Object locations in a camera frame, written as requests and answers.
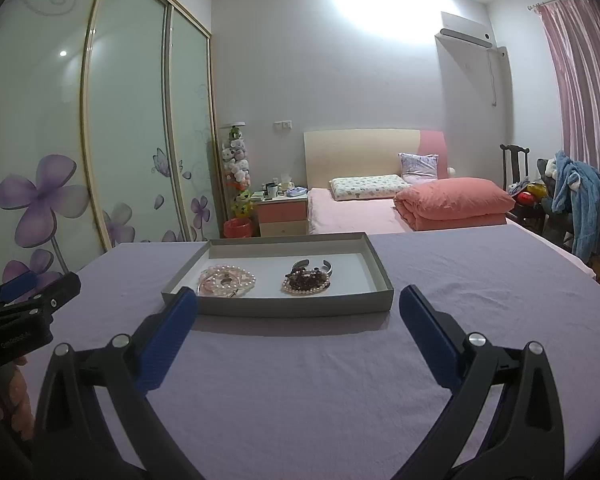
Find pink bead bracelet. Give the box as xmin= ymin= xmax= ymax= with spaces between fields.
xmin=198 ymin=266 xmax=233 ymax=295

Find curtain rod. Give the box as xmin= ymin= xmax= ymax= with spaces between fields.
xmin=527 ymin=0 xmax=592 ymax=12

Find dark wooden chair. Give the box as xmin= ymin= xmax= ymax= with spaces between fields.
xmin=500 ymin=143 xmax=532 ymax=192

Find folded pink quilt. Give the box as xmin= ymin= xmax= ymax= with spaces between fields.
xmin=393 ymin=177 xmax=516 ymax=233

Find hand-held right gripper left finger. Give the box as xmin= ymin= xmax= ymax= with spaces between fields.
xmin=32 ymin=286 xmax=206 ymax=480

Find white patterned pillow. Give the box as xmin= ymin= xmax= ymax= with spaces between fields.
xmin=329 ymin=175 xmax=412 ymax=201

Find purple tablecloth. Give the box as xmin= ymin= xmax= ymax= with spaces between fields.
xmin=0 ymin=222 xmax=600 ymax=480

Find white air conditioner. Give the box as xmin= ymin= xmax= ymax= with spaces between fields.
xmin=438 ymin=11 xmax=496 ymax=49

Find silver cuff bangle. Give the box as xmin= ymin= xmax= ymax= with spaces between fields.
xmin=291 ymin=258 xmax=335 ymax=277

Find pink curtain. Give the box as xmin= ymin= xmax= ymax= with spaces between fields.
xmin=535 ymin=2 xmax=600 ymax=273

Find column of stuffed toys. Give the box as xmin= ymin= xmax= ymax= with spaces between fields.
xmin=220 ymin=125 xmax=254 ymax=221

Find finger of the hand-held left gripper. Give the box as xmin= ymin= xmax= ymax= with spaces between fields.
xmin=0 ymin=272 xmax=82 ymax=319
xmin=0 ymin=271 xmax=37 ymax=311

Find pink and cream nightstand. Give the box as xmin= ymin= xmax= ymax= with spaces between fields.
xmin=256 ymin=194 xmax=310 ymax=237

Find pale pink pearl bracelet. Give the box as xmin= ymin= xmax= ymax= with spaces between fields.
xmin=281 ymin=280 xmax=329 ymax=295

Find colourful toys on chair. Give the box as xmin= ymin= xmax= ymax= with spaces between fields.
xmin=509 ymin=182 xmax=549 ymax=209

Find black office chair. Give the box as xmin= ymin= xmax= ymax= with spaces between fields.
xmin=536 ymin=157 xmax=577 ymax=242

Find small purple pillow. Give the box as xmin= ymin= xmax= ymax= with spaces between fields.
xmin=398 ymin=153 xmax=439 ymax=184

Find bed with pink sheet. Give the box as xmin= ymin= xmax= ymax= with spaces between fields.
xmin=304 ymin=129 xmax=517 ymax=236

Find dark red bead bracelet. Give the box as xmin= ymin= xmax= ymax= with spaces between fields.
xmin=285 ymin=266 xmax=329 ymax=289

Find person's left hand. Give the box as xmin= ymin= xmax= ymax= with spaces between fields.
xmin=0 ymin=357 xmax=32 ymax=435

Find grey shallow tray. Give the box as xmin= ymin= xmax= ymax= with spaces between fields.
xmin=161 ymin=232 xmax=395 ymax=318

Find white pearl necklace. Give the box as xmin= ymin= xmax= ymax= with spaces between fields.
xmin=202 ymin=263 xmax=257 ymax=297

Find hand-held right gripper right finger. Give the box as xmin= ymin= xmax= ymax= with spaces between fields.
xmin=399 ymin=285 xmax=566 ymax=480

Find floral sliding door wardrobe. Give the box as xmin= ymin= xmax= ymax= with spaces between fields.
xmin=0 ymin=0 xmax=217 ymax=286

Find blue plush garment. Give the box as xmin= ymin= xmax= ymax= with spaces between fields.
xmin=550 ymin=150 xmax=600 ymax=264

